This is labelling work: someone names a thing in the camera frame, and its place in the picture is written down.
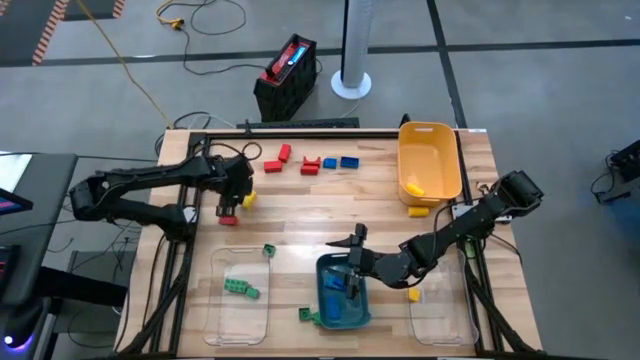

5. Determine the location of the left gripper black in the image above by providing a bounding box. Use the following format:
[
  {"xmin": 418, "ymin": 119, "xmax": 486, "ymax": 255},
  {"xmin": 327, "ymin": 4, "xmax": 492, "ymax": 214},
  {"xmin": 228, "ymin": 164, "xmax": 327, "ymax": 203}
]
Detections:
[{"xmin": 216, "ymin": 154, "xmax": 256, "ymax": 218}]

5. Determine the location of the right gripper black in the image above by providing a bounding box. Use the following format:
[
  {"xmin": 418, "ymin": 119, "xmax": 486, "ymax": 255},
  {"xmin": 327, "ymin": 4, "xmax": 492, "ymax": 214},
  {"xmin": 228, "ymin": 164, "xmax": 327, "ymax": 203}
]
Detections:
[{"xmin": 323, "ymin": 222, "xmax": 377, "ymax": 301}]

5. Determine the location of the yellow plastic bin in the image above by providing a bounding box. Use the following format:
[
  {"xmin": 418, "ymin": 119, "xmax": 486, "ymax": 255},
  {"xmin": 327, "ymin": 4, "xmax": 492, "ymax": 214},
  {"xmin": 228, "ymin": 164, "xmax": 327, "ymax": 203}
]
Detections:
[{"xmin": 397, "ymin": 120, "xmax": 464, "ymax": 209}]

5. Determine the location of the teal plastic bin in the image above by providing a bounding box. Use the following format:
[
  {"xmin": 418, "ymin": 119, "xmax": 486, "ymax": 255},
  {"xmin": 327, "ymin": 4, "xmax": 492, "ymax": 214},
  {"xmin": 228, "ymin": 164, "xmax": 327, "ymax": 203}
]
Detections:
[{"xmin": 315, "ymin": 251, "xmax": 373, "ymax": 332}]

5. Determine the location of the long black bar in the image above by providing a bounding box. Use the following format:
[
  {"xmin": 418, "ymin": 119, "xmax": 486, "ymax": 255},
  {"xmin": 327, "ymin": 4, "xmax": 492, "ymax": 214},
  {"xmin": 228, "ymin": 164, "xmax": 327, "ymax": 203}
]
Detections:
[{"xmin": 235, "ymin": 117, "xmax": 362, "ymax": 131}]

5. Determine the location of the clear plastic bin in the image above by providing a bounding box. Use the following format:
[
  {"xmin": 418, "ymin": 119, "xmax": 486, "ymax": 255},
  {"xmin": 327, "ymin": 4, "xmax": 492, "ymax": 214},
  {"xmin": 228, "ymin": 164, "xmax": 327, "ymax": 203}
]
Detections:
[
  {"xmin": 405, "ymin": 247, "xmax": 481, "ymax": 348},
  {"xmin": 202, "ymin": 244, "xmax": 272, "ymax": 347}
]

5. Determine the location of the black and red power box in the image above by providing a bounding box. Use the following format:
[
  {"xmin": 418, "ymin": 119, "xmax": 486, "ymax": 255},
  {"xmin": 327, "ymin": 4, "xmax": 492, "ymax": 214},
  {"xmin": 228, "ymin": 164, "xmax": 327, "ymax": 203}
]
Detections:
[{"xmin": 252, "ymin": 32, "xmax": 320, "ymax": 124}]

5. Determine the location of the black desk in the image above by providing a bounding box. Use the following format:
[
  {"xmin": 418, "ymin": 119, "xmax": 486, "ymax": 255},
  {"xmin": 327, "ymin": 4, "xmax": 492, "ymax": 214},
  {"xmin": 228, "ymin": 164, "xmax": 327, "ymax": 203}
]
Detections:
[{"xmin": 0, "ymin": 152, "xmax": 80, "ymax": 307}]

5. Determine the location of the small display screen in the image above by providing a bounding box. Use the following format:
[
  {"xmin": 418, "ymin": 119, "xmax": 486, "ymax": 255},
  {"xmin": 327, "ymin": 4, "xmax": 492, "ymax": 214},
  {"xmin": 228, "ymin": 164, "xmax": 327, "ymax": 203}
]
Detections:
[{"xmin": 0, "ymin": 187, "xmax": 35, "ymax": 217}]

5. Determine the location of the black device with indicator light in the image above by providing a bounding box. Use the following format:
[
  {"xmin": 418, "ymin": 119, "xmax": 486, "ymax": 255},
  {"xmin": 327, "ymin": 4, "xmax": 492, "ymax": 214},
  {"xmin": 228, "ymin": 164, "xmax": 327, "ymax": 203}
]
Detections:
[{"xmin": 0, "ymin": 298, "xmax": 57, "ymax": 360}]

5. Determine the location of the black striped floor mat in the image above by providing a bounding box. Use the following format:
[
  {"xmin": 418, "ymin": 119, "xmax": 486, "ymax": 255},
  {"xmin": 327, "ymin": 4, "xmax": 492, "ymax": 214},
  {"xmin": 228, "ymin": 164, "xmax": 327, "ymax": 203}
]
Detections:
[
  {"xmin": 0, "ymin": 0, "xmax": 70, "ymax": 68},
  {"xmin": 61, "ymin": 0, "xmax": 127, "ymax": 22}
]

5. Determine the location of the black floor equipment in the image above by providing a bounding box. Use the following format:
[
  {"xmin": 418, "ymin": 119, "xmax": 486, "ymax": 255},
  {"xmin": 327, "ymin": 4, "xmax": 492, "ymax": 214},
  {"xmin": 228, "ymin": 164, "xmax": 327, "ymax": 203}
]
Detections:
[{"xmin": 589, "ymin": 138, "xmax": 640, "ymax": 205}]

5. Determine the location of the black floor cable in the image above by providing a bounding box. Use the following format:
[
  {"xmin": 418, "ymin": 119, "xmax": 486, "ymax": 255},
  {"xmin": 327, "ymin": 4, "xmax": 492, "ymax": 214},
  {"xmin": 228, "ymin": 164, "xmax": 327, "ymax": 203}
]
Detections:
[{"xmin": 180, "ymin": 0, "xmax": 267, "ymax": 78}]

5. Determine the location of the thin yellow cable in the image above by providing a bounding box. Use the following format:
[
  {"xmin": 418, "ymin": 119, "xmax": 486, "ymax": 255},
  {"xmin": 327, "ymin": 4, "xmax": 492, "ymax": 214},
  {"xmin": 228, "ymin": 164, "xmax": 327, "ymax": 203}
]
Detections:
[{"xmin": 73, "ymin": 0, "xmax": 175, "ymax": 130}]

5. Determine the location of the yellow extension cable plug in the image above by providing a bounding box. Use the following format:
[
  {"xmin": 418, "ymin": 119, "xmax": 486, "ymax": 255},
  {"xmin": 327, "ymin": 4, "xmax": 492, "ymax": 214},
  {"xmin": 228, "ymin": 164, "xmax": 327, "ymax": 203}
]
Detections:
[{"xmin": 154, "ymin": 0, "xmax": 186, "ymax": 31}]

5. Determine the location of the white fan pedestal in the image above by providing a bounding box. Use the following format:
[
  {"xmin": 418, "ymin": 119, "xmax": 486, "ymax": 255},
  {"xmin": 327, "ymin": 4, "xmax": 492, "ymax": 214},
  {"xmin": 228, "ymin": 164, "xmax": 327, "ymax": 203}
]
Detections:
[{"xmin": 329, "ymin": 0, "xmax": 376, "ymax": 101}]

